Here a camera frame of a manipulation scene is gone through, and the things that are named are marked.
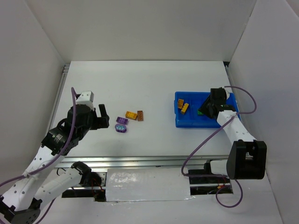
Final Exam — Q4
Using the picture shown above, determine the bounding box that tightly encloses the yellow 2x4 lego brick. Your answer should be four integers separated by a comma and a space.
181, 103, 189, 114

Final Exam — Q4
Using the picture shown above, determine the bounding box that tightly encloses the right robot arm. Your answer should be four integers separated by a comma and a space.
199, 87, 267, 180

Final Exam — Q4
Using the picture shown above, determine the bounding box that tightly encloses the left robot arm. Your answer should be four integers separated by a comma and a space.
0, 104, 109, 224

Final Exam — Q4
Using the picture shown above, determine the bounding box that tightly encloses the blue divided plastic bin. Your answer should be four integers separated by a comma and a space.
174, 91, 242, 129

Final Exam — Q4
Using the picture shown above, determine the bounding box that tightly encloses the purple oval flower lego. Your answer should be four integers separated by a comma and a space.
114, 123, 127, 133

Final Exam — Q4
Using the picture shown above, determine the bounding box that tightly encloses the purple 2x4 lego brick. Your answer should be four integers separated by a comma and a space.
116, 117, 128, 125

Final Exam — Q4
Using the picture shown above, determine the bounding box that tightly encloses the orange 2x4 lego brick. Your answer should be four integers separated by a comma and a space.
125, 111, 137, 120

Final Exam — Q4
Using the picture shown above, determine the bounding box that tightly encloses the brown 2x4 lego plate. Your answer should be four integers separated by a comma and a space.
137, 111, 144, 121

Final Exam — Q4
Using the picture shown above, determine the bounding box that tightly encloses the white taped cover plate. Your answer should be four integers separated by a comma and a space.
106, 168, 191, 202

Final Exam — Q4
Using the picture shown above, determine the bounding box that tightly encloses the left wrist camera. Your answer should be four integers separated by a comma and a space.
76, 91, 94, 107

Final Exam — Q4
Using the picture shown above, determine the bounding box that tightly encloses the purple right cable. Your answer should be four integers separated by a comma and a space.
181, 85, 258, 208

